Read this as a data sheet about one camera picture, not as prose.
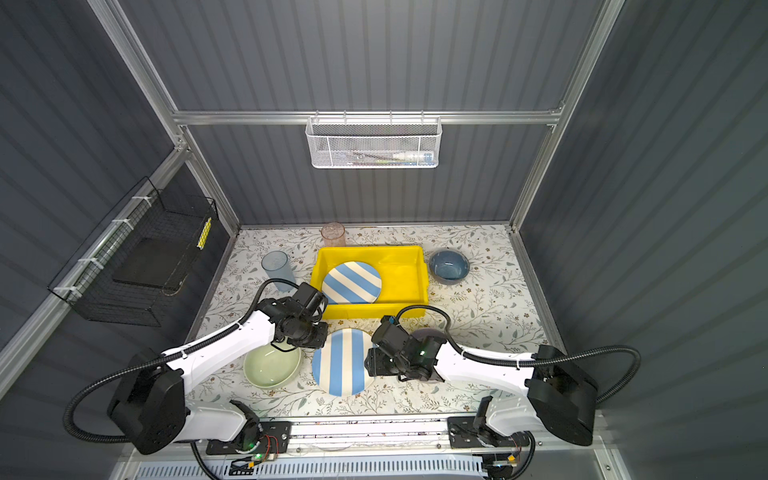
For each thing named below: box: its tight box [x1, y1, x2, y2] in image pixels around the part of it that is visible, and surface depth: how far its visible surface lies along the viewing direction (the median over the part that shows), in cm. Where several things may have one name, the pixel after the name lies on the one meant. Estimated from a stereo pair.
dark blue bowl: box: [429, 250, 470, 285], surface depth 107 cm
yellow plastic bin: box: [310, 246, 429, 318], surface depth 104 cm
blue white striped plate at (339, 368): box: [312, 328, 375, 397], surface depth 87 cm
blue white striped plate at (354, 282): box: [322, 261, 383, 304], surface depth 101 cm
